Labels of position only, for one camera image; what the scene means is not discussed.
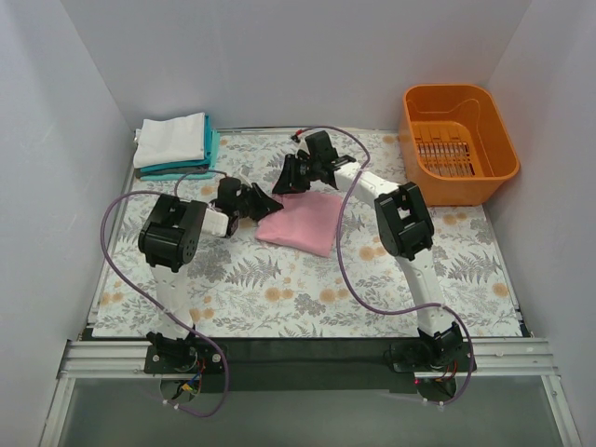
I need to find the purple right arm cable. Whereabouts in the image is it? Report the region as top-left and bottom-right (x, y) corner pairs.
(297, 125), (474, 408)

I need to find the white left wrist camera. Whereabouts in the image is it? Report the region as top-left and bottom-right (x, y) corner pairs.
(234, 173), (251, 186)

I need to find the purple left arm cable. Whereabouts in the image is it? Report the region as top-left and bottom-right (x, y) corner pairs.
(99, 169), (232, 419)

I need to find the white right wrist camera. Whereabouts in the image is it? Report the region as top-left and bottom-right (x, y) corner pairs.
(290, 129), (310, 159)

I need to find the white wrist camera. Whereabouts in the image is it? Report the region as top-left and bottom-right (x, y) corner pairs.
(290, 129), (310, 159)
(234, 173), (251, 186)

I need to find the dark folded t shirt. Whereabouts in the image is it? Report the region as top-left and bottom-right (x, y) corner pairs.
(134, 167), (208, 179)

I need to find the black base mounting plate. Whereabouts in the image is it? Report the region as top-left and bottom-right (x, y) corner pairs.
(143, 337), (477, 394)

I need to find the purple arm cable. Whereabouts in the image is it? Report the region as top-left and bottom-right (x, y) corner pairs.
(297, 125), (474, 408)
(99, 169), (232, 419)

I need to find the orange plastic basket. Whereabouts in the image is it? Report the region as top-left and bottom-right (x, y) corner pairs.
(399, 84), (520, 207)

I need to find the pink t shirt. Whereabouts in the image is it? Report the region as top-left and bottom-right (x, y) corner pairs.
(255, 192), (342, 257)

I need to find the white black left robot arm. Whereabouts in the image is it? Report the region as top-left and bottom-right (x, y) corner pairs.
(138, 177), (283, 373)

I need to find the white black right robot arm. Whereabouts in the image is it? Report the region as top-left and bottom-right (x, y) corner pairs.
(273, 126), (467, 371)

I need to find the floral patterned table mat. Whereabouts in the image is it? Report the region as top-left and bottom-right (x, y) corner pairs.
(91, 131), (521, 340)

